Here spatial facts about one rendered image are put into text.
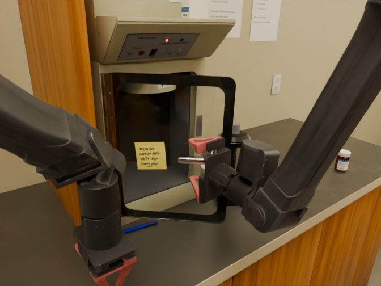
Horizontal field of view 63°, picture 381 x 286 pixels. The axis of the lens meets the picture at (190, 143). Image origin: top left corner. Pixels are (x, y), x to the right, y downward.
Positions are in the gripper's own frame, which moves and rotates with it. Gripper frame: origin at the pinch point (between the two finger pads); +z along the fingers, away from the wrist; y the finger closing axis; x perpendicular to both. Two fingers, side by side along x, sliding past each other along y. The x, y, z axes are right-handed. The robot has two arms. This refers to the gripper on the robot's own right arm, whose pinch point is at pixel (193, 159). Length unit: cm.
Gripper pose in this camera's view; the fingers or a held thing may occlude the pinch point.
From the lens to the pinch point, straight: 71.5
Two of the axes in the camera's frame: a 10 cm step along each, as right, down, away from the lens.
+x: -8.1, 2.6, -5.2
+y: -0.3, -9.1, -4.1
